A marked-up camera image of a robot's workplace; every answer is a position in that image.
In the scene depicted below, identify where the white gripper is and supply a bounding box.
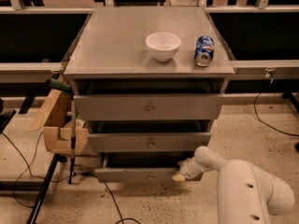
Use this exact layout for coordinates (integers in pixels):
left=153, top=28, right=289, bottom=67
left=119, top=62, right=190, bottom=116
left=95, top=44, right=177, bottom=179
left=172, top=157, right=206, bottom=182

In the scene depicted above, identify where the grey bottom drawer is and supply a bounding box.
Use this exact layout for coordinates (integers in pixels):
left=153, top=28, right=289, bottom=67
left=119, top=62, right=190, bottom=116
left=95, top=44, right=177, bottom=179
left=94, top=151, right=193, bottom=183

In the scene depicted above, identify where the grey drawer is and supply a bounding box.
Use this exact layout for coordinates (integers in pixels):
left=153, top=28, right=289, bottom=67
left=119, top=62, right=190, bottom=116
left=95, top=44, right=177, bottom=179
left=94, top=151, right=193, bottom=183
left=74, top=94, right=224, bottom=121
left=88, top=133, right=210, bottom=152

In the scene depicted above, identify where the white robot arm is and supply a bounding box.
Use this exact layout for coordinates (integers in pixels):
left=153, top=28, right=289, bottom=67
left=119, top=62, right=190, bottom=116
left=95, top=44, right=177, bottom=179
left=172, top=147, right=294, bottom=224

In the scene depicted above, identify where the grey middle drawer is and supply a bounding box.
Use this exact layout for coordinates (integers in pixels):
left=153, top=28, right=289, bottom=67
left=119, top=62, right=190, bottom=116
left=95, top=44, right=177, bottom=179
left=88, top=133, right=210, bottom=152

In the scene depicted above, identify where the grey three-drawer cabinet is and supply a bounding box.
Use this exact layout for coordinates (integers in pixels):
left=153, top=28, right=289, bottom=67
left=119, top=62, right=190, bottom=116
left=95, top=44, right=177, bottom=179
left=63, top=6, right=236, bottom=175

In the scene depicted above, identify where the grey top drawer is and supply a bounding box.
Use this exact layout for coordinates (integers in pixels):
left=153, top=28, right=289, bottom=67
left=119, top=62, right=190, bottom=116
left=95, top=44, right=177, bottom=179
left=74, top=94, right=224, bottom=121

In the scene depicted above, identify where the open cardboard box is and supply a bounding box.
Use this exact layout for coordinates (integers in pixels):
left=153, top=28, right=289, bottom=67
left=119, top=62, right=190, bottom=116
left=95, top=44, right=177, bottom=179
left=26, top=75, right=94, bottom=156

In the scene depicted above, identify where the blue soda can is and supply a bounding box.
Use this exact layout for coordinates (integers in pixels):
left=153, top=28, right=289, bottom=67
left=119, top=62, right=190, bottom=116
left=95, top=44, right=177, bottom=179
left=194, top=35, right=214, bottom=67

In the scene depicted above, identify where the white bowl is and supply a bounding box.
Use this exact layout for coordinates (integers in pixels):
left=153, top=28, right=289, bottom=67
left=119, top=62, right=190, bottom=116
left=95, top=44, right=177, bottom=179
left=146, top=32, right=181, bottom=62

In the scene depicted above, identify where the black metal stand leg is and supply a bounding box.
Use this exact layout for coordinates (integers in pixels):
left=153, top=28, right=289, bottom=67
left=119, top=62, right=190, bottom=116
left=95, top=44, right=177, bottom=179
left=26, top=154, right=61, bottom=224

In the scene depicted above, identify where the black floor cable centre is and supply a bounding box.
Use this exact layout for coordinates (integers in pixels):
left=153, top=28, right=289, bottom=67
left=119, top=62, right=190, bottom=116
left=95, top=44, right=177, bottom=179
left=73, top=171, right=142, bottom=224

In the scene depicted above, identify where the black floor cable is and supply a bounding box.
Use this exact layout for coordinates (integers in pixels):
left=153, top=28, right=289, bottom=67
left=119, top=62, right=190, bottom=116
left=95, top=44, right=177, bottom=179
left=0, top=130, right=71, bottom=209
left=73, top=171, right=142, bottom=224
left=252, top=92, right=299, bottom=137

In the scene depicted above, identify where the black floor cable right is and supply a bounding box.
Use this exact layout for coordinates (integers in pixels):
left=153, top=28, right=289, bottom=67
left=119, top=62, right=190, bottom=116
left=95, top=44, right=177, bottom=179
left=252, top=92, right=299, bottom=137

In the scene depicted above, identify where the green-handled metal pole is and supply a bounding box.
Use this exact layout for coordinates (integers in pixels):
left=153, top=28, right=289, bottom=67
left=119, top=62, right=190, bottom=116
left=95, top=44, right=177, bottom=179
left=46, top=77, right=76, bottom=184

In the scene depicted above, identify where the black floor cable left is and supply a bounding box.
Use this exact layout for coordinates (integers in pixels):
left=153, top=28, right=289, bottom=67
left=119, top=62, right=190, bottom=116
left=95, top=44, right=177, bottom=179
left=0, top=130, right=71, bottom=209

